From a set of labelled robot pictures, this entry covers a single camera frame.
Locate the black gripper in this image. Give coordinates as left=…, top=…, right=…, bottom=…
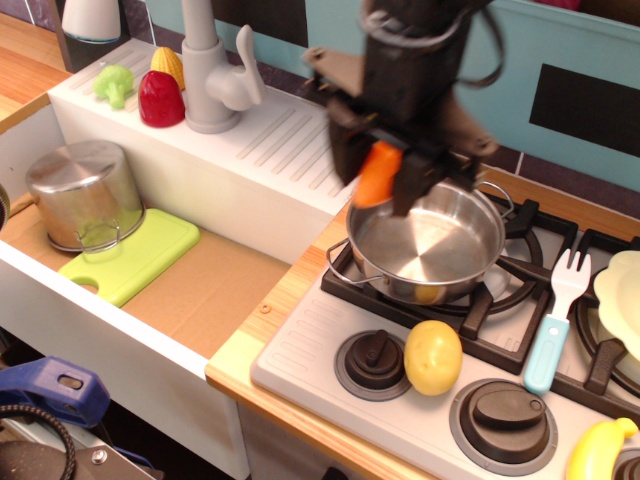
left=304, top=24, right=497, bottom=217

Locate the orange toy carrot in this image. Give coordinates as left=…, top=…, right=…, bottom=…
left=352, top=141, right=403, bottom=209

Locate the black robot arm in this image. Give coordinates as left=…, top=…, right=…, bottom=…
left=304, top=1, right=505, bottom=216

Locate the steel pan on stove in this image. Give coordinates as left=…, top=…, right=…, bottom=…
left=338, top=181, right=515, bottom=305

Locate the upside-down steel pot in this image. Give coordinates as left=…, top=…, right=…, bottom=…
left=25, top=140, right=146, bottom=252

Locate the left black burner grate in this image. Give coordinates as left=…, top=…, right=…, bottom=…
left=321, top=189, right=577, bottom=374

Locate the black burner grate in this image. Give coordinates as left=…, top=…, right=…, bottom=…
left=552, top=228, right=640, bottom=421
left=321, top=189, right=577, bottom=374

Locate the grey toy faucet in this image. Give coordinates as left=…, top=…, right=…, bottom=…
left=181, top=0, right=266, bottom=134

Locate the teal cabinet right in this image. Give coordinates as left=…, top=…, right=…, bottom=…
left=456, top=1, right=639, bottom=190

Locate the yellow toy potato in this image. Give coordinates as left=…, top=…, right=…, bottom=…
left=404, top=320, right=463, bottom=396

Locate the left black stove knob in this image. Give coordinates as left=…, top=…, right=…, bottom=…
left=334, top=329, right=411, bottom=402

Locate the black stove knob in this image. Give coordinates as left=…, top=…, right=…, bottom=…
left=612, top=448, right=640, bottom=480
left=449, top=379, right=558, bottom=477
left=334, top=329, right=411, bottom=402

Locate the red toy pepper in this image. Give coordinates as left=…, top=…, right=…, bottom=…
left=138, top=70, right=186, bottom=128

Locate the yellow toy corn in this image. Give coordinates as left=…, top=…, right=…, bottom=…
left=150, top=47, right=185, bottom=91

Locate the white blue toy fork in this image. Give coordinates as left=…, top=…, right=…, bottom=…
left=524, top=249, right=592, bottom=395

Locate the pale green plate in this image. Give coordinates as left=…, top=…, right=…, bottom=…
left=594, top=250, right=639, bottom=362

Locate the green toy broccoli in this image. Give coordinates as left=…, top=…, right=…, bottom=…
left=93, top=65, right=134, bottom=110

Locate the green cutting board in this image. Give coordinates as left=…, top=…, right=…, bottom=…
left=58, top=208, right=200, bottom=307

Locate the middle black stove knob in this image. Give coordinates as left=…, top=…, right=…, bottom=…
left=449, top=379, right=558, bottom=477

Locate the right black burner grate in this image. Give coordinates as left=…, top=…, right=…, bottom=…
left=552, top=228, right=640, bottom=421

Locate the white bottle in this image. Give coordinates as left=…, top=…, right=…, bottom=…
left=61, top=0, right=121, bottom=44

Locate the yellow toy banana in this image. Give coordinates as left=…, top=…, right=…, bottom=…
left=565, top=417, right=639, bottom=479

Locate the right black stove knob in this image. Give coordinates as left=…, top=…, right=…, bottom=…
left=612, top=448, right=640, bottom=480

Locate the blue clamp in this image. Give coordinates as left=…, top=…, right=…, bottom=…
left=1, top=356, right=111, bottom=428

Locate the black braided cable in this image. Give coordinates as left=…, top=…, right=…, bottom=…
left=0, top=403, right=76, bottom=480

